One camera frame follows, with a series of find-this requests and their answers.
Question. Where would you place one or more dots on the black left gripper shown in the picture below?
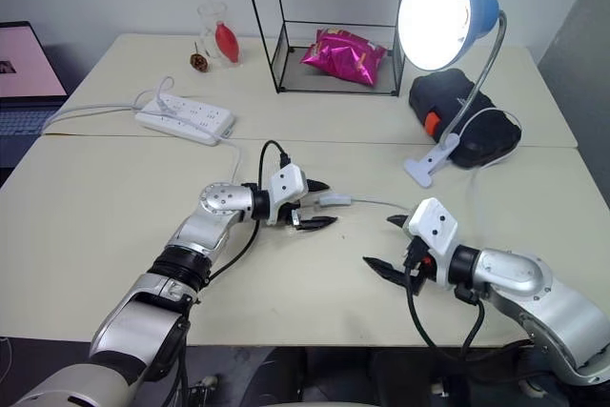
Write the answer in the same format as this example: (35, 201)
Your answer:
(291, 214)

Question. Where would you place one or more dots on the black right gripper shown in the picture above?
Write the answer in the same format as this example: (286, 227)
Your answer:
(418, 264)

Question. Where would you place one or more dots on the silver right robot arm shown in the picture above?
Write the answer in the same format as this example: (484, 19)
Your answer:
(514, 273)

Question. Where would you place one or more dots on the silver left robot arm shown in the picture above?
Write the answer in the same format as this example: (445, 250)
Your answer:
(214, 226)

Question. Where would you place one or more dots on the blue clip desk lamp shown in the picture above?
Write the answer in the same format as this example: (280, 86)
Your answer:
(486, 6)

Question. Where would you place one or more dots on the pink snack bag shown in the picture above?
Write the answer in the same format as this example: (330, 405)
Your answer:
(343, 59)

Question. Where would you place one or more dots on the white power strip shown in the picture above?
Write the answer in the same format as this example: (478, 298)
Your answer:
(190, 116)

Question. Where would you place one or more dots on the black case with orange clasp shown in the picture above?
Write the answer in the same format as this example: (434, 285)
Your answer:
(438, 92)

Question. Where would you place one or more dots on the small brown round object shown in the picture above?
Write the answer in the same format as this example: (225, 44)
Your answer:
(198, 63)

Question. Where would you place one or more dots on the red rubber bulb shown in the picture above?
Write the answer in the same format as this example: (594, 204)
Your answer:
(225, 40)

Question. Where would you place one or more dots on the clear glass cup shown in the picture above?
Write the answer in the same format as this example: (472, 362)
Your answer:
(209, 21)

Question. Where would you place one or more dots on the open laptop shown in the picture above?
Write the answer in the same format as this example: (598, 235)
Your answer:
(24, 64)

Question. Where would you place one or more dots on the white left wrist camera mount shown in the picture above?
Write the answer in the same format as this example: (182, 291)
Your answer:
(286, 183)

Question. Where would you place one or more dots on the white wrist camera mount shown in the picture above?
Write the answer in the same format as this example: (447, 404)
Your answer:
(286, 183)
(431, 226)

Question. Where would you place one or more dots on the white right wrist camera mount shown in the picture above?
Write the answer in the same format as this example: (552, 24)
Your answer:
(431, 226)

